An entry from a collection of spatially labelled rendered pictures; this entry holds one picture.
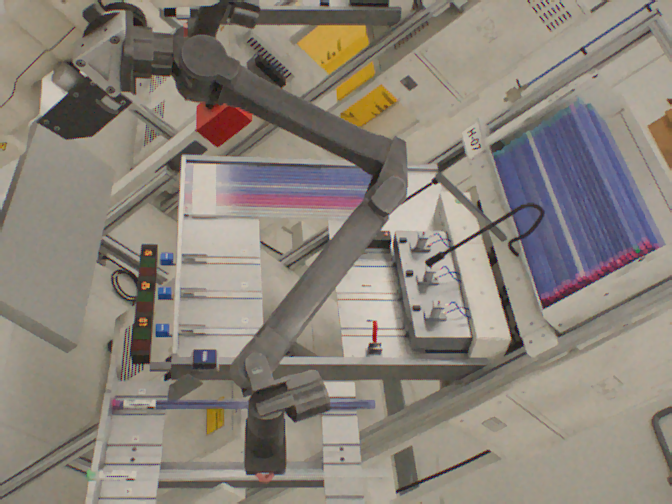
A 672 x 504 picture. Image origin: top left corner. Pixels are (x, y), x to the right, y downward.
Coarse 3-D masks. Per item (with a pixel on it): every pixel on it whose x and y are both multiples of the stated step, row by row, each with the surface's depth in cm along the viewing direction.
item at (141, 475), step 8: (96, 472) 143; (136, 472) 144; (144, 472) 144; (152, 472) 144; (160, 472) 144; (168, 472) 144; (176, 472) 145; (184, 472) 145; (192, 472) 145; (200, 472) 145; (208, 472) 145; (216, 472) 145; (224, 472) 145; (232, 472) 145; (240, 472) 145; (288, 472) 146; (296, 472) 146; (304, 472) 146; (312, 472) 146; (320, 472) 147; (328, 472) 147; (336, 472) 147; (344, 472) 147; (352, 472) 147; (360, 472) 147; (368, 472) 147; (376, 472) 147; (384, 472) 148; (88, 480) 143; (96, 480) 143; (136, 480) 144; (144, 480) 144; (152, 480) 144; (160, 480) 144; (168, 480) 144; (176, 480) 145; (184, 480) 145; (192, 480) 145; (200, 480) 145; (208, 480) 145
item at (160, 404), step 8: (120, 400) 166; (160, 400) 167; (168, 400) 167; (176, 400) 167; (184, 400) 167; (192, 400) 167; (200, 400) 167; (208, 400) 167; (216, 400) 167; (224, 400) 168; (232, 400) 168; (240, 400) 168; (336, 400) 170; (344, 400) 170; (352, 400) 170; (360, 400) 170; (368, 400) 170; (120, 408) 166; (160, 408) 166; (168, 408) 166; (176, 408) 167; (184, 408) 167; (192, 408) 167; (200, 408) 167; (208, 408) 167; (216, 408) 167; (224, 408) 167; (232, 408) 168; (240, 408) 168
